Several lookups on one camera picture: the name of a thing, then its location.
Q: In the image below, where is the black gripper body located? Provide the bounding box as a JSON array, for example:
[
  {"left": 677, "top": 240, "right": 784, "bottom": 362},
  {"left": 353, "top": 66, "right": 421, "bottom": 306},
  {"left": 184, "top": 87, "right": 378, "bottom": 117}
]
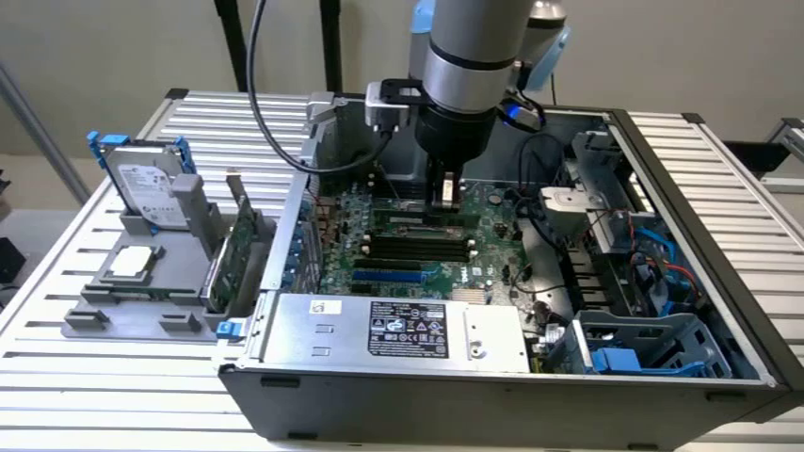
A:
[{"left": 413, "top": 104, "right": 496, "bottom": 166}]

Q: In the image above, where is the black connector blue light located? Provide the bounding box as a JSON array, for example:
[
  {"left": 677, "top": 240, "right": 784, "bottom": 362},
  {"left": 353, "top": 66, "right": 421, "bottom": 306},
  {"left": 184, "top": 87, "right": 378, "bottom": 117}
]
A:
[{"left": 494, "top": 96, "right": 546, "bottom": 133}]

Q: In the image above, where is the green motherboard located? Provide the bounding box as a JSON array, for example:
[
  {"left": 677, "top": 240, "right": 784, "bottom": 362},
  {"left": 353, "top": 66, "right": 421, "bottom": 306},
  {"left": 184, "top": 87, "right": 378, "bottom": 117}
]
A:
[{"left": 313, "top": 178, "right": 566, "bottom": 331}]

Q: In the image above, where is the long black expansion slot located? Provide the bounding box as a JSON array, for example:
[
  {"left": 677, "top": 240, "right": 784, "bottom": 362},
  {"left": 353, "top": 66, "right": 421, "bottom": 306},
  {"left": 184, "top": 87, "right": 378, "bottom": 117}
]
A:
[{"left": 353, "top": 257, "right": 424, "bottom": 273}]

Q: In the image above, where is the blue expansion slot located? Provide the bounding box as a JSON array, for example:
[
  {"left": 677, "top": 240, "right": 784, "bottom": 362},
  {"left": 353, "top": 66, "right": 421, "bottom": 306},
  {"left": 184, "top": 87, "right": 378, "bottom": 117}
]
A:
[{"left": 350, "top": 269, "right": 424, "bottom": 286}]

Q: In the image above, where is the gold chipset heat sink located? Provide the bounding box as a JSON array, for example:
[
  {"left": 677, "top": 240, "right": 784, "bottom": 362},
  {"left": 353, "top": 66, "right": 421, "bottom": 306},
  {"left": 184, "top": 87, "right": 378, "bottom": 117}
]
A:
[{"left": 445, "top": 287, "right": 489, "bottom": 306}]

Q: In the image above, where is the silver metal drive cage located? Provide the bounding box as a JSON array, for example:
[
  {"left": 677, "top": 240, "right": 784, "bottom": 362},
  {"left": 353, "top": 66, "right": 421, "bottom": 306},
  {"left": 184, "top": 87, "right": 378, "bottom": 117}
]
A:
[{"left": 561, "top": 130, "right": 658, "bottom": 246}]

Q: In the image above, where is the black pole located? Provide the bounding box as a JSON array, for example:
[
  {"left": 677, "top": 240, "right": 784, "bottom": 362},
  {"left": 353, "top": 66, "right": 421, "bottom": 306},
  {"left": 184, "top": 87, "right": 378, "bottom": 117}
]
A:
[
  {"left": 212, "top": 0, "right": 250, "bottom": 93},
  {"left": 317, "top": 0, "right": 345, "bottom": 93}
]

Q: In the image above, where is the green graphics card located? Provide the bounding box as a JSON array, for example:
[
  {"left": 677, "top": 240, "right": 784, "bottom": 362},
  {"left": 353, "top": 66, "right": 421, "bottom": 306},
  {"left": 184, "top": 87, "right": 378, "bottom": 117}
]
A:
[{"left": 198, "top": 169, "right": 269, "bottom": 315}]

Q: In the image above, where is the silver power supply unit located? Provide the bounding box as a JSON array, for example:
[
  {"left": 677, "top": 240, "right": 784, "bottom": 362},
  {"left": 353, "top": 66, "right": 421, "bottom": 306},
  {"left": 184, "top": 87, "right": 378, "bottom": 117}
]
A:
[{"left": 260, "top": 292, "right": 532, "bottom": 376}]

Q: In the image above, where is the grey plastic parts rack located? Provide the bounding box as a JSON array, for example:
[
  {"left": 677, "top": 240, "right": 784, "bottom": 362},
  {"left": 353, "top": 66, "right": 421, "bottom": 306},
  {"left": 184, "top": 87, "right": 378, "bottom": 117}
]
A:
[{"left": 58, "top": 173, "right": 277, "bottom": 347}]

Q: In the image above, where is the blue disk bay latch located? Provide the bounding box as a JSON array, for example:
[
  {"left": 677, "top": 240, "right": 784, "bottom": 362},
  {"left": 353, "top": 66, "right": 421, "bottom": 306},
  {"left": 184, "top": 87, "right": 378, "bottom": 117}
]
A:
[{"left": 594, "top": 347, "right": 642, "bottom": 374}]

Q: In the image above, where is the black PC case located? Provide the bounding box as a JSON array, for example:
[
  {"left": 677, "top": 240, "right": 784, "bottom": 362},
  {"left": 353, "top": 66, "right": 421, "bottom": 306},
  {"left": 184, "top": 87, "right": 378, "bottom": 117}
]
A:
[{"left": 216, "top": 89, "right": 804, "bottom": 442}]

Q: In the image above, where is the silver hard disk drive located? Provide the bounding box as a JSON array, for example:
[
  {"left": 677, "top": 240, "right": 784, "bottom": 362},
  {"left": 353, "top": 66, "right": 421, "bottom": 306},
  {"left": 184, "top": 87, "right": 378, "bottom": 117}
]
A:
[{"left": 102, "top": 143, "right": 189, "bottom": 232}]

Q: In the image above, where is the silver CPU chip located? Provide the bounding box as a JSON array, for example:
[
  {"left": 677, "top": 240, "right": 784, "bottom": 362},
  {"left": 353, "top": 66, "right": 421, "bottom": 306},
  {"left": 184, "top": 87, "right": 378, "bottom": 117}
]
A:
[{"left": 106, "top": 244, "right": 158, "bottom": 279}]

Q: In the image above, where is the hard drive in blue caddy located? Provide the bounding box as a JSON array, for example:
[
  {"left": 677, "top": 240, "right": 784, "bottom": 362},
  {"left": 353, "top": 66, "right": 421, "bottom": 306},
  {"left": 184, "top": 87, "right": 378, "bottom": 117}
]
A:
[{"left": 85, "top": 131, "right": 197, "bottom": 232}]

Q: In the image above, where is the aluminium slanted pole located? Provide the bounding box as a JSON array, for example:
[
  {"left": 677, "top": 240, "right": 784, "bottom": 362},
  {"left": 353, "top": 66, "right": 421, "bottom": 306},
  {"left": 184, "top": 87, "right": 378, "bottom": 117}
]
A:
[{"left": 0, "top": 60, "right": 93, "bottom": 206}]

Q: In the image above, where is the black object beside table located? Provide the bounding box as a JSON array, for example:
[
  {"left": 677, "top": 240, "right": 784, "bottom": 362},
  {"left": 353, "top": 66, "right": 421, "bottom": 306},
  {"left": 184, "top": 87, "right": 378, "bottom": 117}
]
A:
[{"left": 0, "top": 237, "right": 28, "bottom": 283}]

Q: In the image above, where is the black wire bundle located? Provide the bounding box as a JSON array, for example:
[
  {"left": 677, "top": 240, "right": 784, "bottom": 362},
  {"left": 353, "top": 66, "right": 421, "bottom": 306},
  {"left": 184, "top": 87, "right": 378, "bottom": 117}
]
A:
[{"left": 514, "top": 134, "right": 566, "bottom": 222}]

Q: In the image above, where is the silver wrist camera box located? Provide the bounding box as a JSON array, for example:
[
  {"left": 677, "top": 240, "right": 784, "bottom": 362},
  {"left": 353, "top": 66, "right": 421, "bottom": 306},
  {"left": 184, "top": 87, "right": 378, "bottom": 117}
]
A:
[{"left": 362, "top": 80, "right": 428, "bottom": 133}]

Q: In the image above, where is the silver metal bracket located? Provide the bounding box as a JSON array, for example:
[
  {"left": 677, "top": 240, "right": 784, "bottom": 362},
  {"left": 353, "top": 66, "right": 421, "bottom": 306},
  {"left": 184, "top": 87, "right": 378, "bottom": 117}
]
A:
[{"left": 537, "top": 186, "right": 590, "bottom": 233}]

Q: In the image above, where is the black looped wire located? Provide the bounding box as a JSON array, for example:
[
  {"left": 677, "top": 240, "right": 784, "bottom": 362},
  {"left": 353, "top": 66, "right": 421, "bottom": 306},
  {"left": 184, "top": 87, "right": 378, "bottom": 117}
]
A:
[{"left": 509, "top": 266, "right": 566, "bottom": 313}]

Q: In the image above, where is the blue wire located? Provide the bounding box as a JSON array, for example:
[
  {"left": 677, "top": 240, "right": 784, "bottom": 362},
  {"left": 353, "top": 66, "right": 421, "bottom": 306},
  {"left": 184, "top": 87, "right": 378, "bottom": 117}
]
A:
[{"left": 626, "top": 225, "right": 685, "bottom": 312}]

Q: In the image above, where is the black camera cable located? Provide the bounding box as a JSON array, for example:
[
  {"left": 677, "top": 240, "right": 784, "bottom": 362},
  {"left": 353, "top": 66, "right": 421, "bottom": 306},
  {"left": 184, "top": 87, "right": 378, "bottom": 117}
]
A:
[{"left": 246, "top": 0, "right": 396, "bottom": 176}]

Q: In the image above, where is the red wire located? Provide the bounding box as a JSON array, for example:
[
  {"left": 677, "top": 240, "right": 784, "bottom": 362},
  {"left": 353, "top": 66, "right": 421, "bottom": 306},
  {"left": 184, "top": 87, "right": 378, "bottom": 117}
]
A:
[{"left": 652, "top": 263, "right": 700, "bottom": 302}]

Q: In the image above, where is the aluminium side frame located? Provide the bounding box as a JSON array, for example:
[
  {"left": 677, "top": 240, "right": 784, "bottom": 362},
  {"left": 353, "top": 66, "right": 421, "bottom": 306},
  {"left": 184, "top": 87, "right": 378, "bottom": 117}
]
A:
[{"left": 758, "top": 116, "right": 804, "bottom": 194}]

